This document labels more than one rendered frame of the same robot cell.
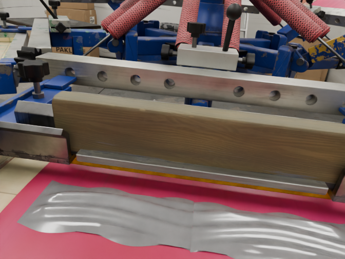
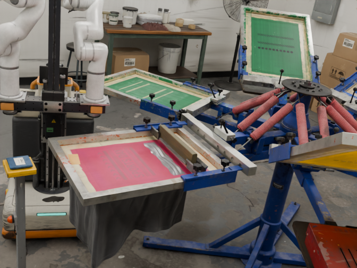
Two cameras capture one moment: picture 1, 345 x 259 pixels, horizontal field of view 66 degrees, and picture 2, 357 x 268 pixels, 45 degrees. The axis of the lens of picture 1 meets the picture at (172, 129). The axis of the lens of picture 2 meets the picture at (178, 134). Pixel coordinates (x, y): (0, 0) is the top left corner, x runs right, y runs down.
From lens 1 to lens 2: 2.11 m
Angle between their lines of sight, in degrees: 47
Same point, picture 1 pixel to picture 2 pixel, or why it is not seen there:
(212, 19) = (290, 120)
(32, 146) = (154, 133)
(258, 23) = not seen: outside the picture
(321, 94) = (234, 158)
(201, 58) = (219, 132)
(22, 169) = (152, 137)
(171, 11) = not seen: outside the picture
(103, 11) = not seen: outside the picture
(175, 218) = (161, 155)
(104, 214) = (153, 148)
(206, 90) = (211, 142)
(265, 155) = (180, 151)
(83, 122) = (162, 132)
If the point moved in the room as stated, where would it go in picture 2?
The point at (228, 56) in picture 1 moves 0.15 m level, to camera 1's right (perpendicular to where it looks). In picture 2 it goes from (224, 135) to (243, 147)
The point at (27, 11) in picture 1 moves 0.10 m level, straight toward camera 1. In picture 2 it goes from (316, 50) to (315, 51)
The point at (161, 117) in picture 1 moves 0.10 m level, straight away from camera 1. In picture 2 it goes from (170, 136) to (185, 133)
